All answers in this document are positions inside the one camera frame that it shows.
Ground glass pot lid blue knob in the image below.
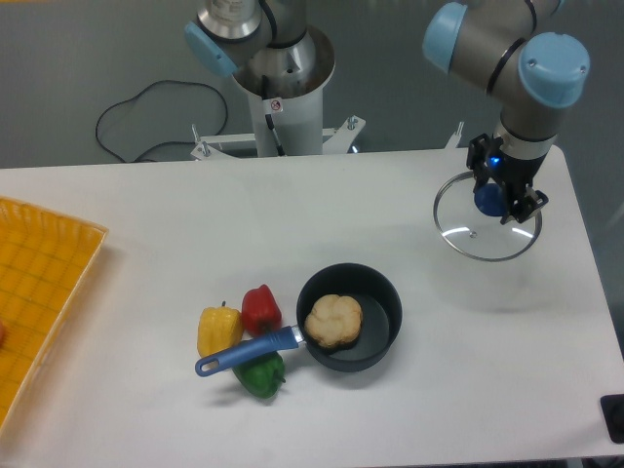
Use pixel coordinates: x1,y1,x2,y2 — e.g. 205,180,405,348
432,171,543,263

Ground red bell pepper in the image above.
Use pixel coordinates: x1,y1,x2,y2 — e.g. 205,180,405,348
241,284,282,336

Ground black table corner device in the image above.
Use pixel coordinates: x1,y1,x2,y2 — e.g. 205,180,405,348
600,394,624,445

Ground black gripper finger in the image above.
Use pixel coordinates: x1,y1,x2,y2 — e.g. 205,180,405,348
500,186,549,224
466,134,491,189

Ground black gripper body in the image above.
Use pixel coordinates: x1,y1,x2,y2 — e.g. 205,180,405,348
486,134,556,191

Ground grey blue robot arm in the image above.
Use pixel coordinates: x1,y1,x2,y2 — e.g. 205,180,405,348
184,1,590,223

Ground yellow bell pepper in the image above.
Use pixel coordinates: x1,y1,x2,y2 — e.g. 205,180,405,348
197,303,244,358

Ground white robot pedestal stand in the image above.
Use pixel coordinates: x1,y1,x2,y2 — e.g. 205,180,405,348
190,26,464,161

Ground dark pot blue handle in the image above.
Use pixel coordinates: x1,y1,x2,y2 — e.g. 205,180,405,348
195,263,403,377

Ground green bell pepper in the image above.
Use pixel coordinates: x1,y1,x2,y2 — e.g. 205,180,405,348
233,352,286,400

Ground yellow plastic basket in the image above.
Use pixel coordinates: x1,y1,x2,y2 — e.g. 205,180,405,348
1,196,108,427

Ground black floor cable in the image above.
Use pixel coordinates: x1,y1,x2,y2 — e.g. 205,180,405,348
95,79,230,164

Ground beige bread roll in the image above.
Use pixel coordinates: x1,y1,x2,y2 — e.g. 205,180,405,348
304,294,363,349

